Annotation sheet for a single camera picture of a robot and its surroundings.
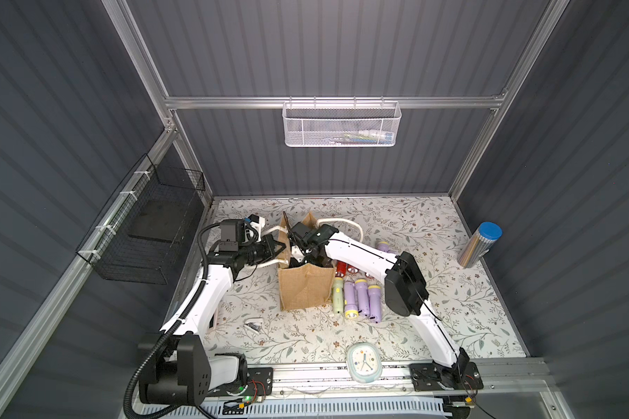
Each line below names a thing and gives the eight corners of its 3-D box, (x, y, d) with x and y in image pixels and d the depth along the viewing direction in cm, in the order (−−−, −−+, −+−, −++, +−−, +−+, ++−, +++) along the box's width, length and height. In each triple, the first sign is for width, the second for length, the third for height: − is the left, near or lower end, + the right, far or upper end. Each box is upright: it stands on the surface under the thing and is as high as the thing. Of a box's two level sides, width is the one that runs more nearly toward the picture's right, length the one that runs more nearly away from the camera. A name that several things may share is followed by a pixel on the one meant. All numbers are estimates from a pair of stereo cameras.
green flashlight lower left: (333, 314, 87) (333, 310, 85) (332, 281, 95) (332, 277, 92) (344, 314, 87) (345, 310, 85) (342, 281, 95) (343, 277, 92)
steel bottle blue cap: (455, 265, 100) (481, 234, 84) (457, 252, 104) (482, 219, 88) (473, 271, 98) (502, 240, 83) (474, 257, 102) (501, 225, 86)
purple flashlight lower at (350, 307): (344, 318, 87) (345, 315, 84) (342, 284, 95) (343, 280, 92) (358, 318, 87) (358, 315, 84) (354, 284, 95) (355, 280, 92)
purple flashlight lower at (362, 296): (358, 318, 87) (359, 315, 84) (355, 282, 95) (356, 278, 93) (370, 318, 87) (371, 314, 84) (365, 282, 95) (366, 278, 93)
